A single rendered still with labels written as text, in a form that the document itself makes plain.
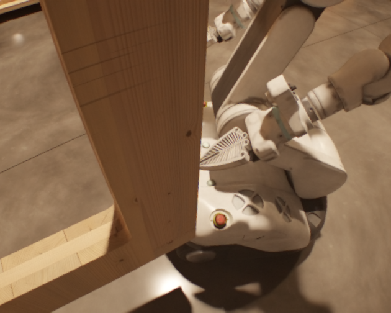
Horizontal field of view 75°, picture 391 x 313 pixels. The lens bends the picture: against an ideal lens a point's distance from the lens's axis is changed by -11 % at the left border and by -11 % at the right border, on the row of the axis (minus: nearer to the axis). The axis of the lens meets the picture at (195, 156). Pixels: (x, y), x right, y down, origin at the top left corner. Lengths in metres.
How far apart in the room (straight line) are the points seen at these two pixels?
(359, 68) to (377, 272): 1.01
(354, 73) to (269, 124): 0.17
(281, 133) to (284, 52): 0.21
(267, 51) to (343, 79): 0.20
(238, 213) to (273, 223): 0.12
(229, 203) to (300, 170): 0.25
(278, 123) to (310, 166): 0.41
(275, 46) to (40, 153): 1.24
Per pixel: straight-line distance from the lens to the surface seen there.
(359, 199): 1.51
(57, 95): 1.88
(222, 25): 0.89
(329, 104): 0.53
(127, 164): 0.38
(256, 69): 0.67
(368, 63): 0.53
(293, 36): 0.65
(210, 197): 0.83
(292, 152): 0.84
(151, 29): 0.28
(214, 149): 0.60
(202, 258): 1.04
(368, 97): 0.56
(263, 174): 1.00
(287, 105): 0.50
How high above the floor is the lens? 1.07
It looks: 51 degrees down
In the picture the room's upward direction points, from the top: 5 degrees clockwise
